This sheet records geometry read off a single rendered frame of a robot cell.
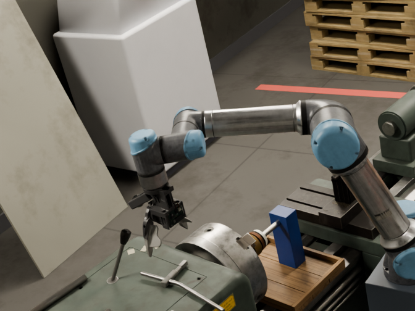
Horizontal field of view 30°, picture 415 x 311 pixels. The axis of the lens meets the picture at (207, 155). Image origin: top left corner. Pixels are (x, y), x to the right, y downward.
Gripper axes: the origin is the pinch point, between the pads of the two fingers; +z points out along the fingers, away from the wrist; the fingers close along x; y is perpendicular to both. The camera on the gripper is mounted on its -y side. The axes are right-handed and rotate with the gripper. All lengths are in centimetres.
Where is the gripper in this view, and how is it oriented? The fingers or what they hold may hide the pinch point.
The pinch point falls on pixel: (167, 242)
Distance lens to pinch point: 221.0
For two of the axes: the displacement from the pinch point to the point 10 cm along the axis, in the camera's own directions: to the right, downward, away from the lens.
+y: 7.2, 1.8, -6.8
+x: 6.6, -4.7, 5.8
